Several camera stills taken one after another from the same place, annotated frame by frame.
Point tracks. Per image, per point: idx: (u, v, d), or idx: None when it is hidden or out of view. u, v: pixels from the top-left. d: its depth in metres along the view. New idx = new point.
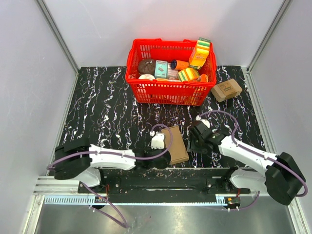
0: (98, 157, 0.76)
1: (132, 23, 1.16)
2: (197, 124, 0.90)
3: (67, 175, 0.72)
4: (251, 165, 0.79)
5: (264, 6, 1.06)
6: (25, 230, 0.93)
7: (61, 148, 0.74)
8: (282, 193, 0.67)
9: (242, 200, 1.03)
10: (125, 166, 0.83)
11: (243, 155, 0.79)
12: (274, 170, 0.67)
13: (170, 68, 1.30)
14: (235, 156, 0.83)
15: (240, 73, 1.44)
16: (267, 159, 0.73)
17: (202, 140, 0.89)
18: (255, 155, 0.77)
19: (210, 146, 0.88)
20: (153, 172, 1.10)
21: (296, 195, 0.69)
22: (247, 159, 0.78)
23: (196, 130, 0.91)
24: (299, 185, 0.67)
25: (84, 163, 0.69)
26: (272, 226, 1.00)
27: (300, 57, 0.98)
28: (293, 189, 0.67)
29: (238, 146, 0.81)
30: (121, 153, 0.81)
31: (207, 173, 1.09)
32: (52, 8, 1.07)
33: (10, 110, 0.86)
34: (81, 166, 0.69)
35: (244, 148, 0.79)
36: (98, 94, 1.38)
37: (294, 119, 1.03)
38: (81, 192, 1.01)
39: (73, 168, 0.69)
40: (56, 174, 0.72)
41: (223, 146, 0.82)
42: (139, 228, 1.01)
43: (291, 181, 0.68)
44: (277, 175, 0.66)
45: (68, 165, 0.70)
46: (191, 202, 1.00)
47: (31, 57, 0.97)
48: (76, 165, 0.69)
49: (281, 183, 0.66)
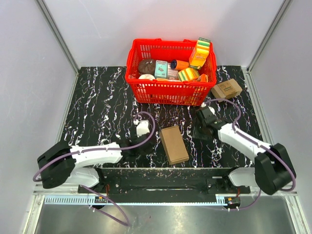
0: (82, 155, 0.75)
1: (132, 23, 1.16)
2: (204, 108, 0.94)
3: (54, 181, 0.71)
4: (245, 151, 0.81)
5: (264, 7, 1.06)
6: (25, 229, 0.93)
7: (43, 158, 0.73)
8: (268, 182, 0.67)
9: (242, 200, 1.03)
10: (113, 158, 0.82)
11: (238, 141, 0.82)
12: (264, 157, 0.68)
13: (170, 68, 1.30)
14: (233, 142, 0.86)
15: (240, 73, 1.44)
16: (260, 146, 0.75)
17: (204, 125, 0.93)
18: (250, 142, 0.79)
19: (210, 130, 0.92)
20: (153, 172, 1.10)
21: (280, 187, 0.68)
22: (243, 146, 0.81)
23: (201, 114, 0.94)
24: (287, 176, 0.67)
25: (68, 165, 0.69)
26: (272, 226, 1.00)
27: (300, 57, 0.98)
28: (281, 180, 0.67)
29: (236, 132, 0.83)
30: (105, 146, 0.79)
31: (207, 173, 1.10)
32: (52, 8, 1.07)
33: (10, 110, 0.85)
34: (67, 168, 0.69)
35: (241, 135, 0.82)
36: (98, 94, 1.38)
37: (293, 119, 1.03)
38: (81, 192, 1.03)
39: (60, 172, 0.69)
40: (44, 183, 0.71)
41: (222, 131, 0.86)
42: (139, 228, 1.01)
43: (280, 172, 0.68)
44: (266, 162, 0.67)
45: (53, 171, 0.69)
46: (191, 202, 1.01)
47: (32, 57, 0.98)
48: (60, 168, 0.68)
49: (269, 171, 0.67)
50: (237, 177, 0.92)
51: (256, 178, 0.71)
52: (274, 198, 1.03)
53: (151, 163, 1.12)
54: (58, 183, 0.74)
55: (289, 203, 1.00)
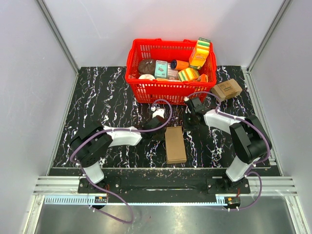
0: (113, 133, 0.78)
1: (132, 24, 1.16)
2: (193, 97, 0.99)
3: (91, 159, 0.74)
4: (226, 127, 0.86)
5: (264, 7, 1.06)
6: (25, 230, 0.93)
7: (77, 137, 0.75)
8: (243, 149, 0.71)
9: (242, 200, 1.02)
10: (134, 139, 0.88)
11: (219, 120, 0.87)
12: (238, 126, 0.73)
13: (170, 68, 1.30)
14: (217, 124, 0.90)
15: (240, 73, 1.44)
16: (236, 119, 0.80)
17: (193, 112, 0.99)
18: (227, 117, 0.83)
19: (199, 118, 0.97)
20: (153, 172, 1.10)
21: (259, 154, 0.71)
22: (223, 122, 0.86)
23: (191, 103, 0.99)
24: (263, 145, 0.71)
25: (106, 139, 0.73)
26: (272, 226, 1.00)
27: (300, 57, 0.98)
28: (256, 148, 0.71)
29: (218, 113, 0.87)
30: (128, 128, 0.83)
31: (207, 173, 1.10)
32: (52, 8, 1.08)
33: (10, 110, 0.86)
34: (106, 143, 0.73)
35: (221, 114, 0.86)
36: (98, 94, 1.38)
37: (294, 119, 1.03)
38: (81, 192, 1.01)
39: (100, 146, 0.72)
40: (82, 161, 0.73)
41: (207, 115, 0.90)
42: (139, 228, 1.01)
43: (257, 141, 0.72)
44: (239, 129, 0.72)
45: (92, 147, 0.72)
46: (191, 202, 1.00)
47: (32, 57, 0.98)
48: (100, 144, 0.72)
49: (243, 138, 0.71)
50: (232, 173, 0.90)
51: (235, 148, 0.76)
52: (274, 198, 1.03)
53: (151, 163, 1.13)
54: (93, 161, 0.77)
55: (289, 203, 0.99)
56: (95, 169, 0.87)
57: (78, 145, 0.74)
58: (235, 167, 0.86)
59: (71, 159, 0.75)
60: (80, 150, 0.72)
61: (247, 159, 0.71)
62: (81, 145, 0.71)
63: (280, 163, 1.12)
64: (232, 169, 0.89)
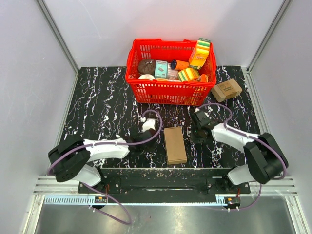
0: (95, 148, 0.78)
1: (132, 24, 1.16)
2: (198, 111, 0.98)
3: (68, 174, 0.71)
4: (237, 145, 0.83)
5: (264, 7, 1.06)
6: (25, 230, 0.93)
7: (55, 150, 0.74)
8: (260, 170, 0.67)
9: (242, 200, 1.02)
10: (121, 152, 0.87)
11: (229, 136, 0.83)
12: (253, 146, 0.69)
13: (170, 68, 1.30)
14: (226, 138, 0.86)
15: (240, 73, 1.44)
16: (249, 137, 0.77)
17: (200, 127, 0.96)
18: (239, 135, 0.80)
19: (205, 132, 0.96)
20: (153, 172, 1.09)
21: (275, 175, 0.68)
22: (234, 140, 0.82)
23: (196, 117, 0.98)
24: (278, 164, 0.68)
25: (83, 155, 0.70)
26: (272, 226, 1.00)
27: (300, 57, 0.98)
28: (273, 168, 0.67)
29: (227, 128, 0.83)
30: (114, 141, 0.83)
31: (207, 173, 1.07)
32: (52, 8, 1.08)
33: (10, 110, 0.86)
34: (81, 160, 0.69)
35: (232, 131, 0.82)
36: (98, 94, 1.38)
37: (293, 119, 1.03)
38: (81, 192, 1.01)
39: (75, 164, 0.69)
40: (57, 176, 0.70)
41: (215, 130, 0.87)
42: (139, 228, 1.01)
43: (273, 161, 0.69)
44: (254, 150, 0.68)
45: (68, 163, 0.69)
46: (191, 202, 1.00)
47: (32, 58, 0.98)
48: (76, 160, 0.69)
49: (259, 159, 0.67)
50: (234, 176, 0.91)
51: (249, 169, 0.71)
52: (274, 198, 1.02)
53: (151, 163, 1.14)
54: (70, 177, 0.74)
55: (289, 203, 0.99)
56: (85, 177, 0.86)
57: (56, 159, 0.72)
58: (242, 177, 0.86)
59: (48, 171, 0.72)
60: (57, 164, 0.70)
61: (263, 181, 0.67)
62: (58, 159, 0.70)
63: None
64: (236, 177, 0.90)
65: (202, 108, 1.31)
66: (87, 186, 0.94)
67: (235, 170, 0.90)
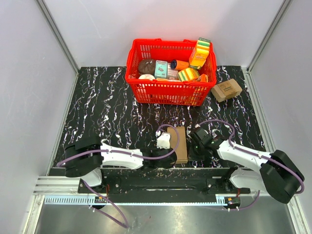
0: (109, 155, 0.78)
1: (132, 24, 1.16)
2: (197, 129, 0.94)
3: (76, 172, 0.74)
4: (248, 165, 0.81)
5: (264, 7, 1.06)
6: (25, 230, 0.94)
7: (72, 146, 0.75)
8: (279, 189, 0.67)
9: (242, 200, 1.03)
10: (133, 165, 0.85)
11: (239, 156, 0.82)
12: (268, 168, 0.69)
13: (170, 68, 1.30)
14: (233, 158, 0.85)
15: (240, 73, 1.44)
16: (261, 157, 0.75)
17: (202, 146, 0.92)
18: (250, 155, 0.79)
19: (210, 151, 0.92)
20: (153, 172, 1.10)
21: (296, 191, 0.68)
22: (245, 160, 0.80)
23: (196, 136, 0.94)
24: (295, 179, 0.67)
25: (95, 161, 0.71)
26: (273, 227, 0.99)
27: (300, 57, 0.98)
28: (291, 185, 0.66)
29: (234, 147, 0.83)
30: (130, 152, 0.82)
31: (207, 173, 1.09)
32: (52, 8, 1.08)
33: (10, 110, 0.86)
34: (93, 164, 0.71)
35: (242, 150, 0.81)
36: (98, 94, 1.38)
37: (294, 119, 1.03)
38: (81, 192, 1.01)
39: (86, 165, 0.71)
40: (67, 171, 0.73)
41: (221, 150, 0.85)
42: (139, 229, 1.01)
43: (288, 177, 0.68)
44: (272, 172, 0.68)
45: (79, 163, 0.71)
46: (191, 202, 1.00)
47: (32, 57, 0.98)
48: (88, 163, 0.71)
49: (277, 180, 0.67)
50: (237, 180, 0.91)
51: (267, 189, 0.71)
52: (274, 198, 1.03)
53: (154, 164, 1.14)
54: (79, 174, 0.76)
55: (289, 203, 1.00)
56: (88, 177, 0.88)
57: (71, 154, 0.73)
58: (245, 179, 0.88)
59: (58, 165, 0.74)
60: (69, 161, 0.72)
61: (286, 199, 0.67)
62: (72, 156, 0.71)
63: None
64: (241, 183, 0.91)
65: (202, 108, 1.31)
66: (86, 185, 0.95)
67: (239, 176, 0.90)
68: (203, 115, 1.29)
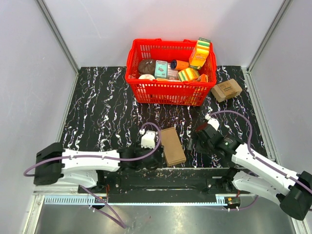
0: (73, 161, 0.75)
1: (132, 24, 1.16)
2: (206, 127, 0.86)
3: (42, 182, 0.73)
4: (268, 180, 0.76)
5: (264, 7, 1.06)
6: (25, 230, 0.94)
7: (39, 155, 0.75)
8: (299, 212, 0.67)
9: (242, 200, 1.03)
10: (110, 168, 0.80)
11: (261, 169, 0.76)
12: (296, 192, 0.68)
13: (170, 68, 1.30)
14: (248, 166, 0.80)
15: (240, 73, 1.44)
16: (289, 178, 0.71)
17: (211, 146, 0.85)
18: (275, 172, 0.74)
19: (222, 152, 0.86)
20: (153, 172, 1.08)
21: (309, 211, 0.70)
22: (267, 175, 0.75)
23: (204, 134, 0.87)
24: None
25: (54, 168, 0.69)
26: (273, 227, 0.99)
27: (300, 57, 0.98)
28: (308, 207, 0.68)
29: (255, 158, 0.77)
30: (101, 155, 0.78)
31: (207, 173, 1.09)
32: (52, 8, 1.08)
33: (10, 110, 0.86)
34: (52, 172, 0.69)
35: (264, 164, 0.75)
36: (98, 94, 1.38)
37: (294, 118, 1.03)
38: (81, 191, 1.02)
39: (47, 174, 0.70)
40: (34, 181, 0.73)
41: (239, 157, 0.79)
42: (139, 229, 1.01)
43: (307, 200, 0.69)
44: (299, 197, 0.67)
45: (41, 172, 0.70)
46: (191, 202, 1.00)
47: (32, 58, 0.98)
48: (47, 172, 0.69)
49: (301, 204, 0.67)
50: (242, 184, 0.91)
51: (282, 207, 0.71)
52: None
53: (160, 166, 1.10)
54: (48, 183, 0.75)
55: None
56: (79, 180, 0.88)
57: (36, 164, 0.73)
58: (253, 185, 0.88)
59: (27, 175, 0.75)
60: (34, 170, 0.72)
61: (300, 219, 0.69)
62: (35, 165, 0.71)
63: (280, 163, 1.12)
64: (244, 186, 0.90)
65: (202, 108, 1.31)
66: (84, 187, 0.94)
67: (244, 181, 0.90)
68: (203, 115, 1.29)
